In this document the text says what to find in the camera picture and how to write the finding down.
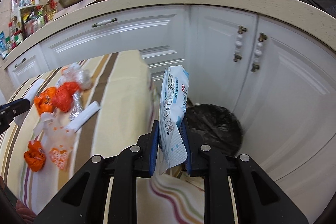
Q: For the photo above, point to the blue snack packet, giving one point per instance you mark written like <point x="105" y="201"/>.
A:
<point x="3" y="46"/>

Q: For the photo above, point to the cooking oil bottle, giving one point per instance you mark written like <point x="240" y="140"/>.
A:
<point x="50" y="9"/>

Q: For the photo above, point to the black trash bin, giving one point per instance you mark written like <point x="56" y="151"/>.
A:
<point x="217" y="126"/>

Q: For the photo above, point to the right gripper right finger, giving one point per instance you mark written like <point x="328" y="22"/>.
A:
<point x="237" y="189"/>

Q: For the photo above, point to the small orange bag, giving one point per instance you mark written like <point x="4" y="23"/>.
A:
<point x="35" y="156"/>

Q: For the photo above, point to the right cabinet door handle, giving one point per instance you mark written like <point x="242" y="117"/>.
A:
<point x="258" y="52"/>

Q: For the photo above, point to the silver foil wrapper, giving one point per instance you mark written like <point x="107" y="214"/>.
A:
<point x="77" y="106"/>

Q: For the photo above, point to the white paper strip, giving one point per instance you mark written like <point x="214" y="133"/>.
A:
<point x="30" y="96"/>

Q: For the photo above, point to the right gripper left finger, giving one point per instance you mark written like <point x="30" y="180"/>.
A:
<point x="105" y="187"/>

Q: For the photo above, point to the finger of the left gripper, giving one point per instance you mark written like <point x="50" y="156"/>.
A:
<point x="12" y="110"/>

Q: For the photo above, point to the orange plastic bag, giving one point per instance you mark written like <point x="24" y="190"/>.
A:
<point x="63" y="96"/>

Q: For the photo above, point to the striped tablecloth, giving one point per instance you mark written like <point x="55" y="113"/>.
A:
<point x="123" y="88"/>

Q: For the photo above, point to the small drawer handle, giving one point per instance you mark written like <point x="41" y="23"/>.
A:
<point x="20" y="63"/>

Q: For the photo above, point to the left cabinet door handle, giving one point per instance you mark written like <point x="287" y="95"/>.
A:
<point x="239" y="43"/>

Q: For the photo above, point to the spice rack with bottles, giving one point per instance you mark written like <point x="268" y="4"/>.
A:
<point x="26" y="18"/>

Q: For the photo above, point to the white tube wrapper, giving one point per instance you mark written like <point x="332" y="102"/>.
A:
<point x="83" y="117"/>

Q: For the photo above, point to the blue white wipes packet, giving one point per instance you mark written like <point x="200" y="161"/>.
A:
<point x="172" y="109"/>

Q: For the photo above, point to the clear crumpled plastic bag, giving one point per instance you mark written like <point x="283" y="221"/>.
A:
<point x="75" y="73"/>

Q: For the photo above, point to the cabinet door handle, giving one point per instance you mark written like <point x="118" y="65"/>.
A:
<point x="258" y="52"/>
<point x="239" y="43"/>

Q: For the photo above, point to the drawer handle ceramic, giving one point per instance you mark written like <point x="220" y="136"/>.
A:
<point x="104" y="22"/>

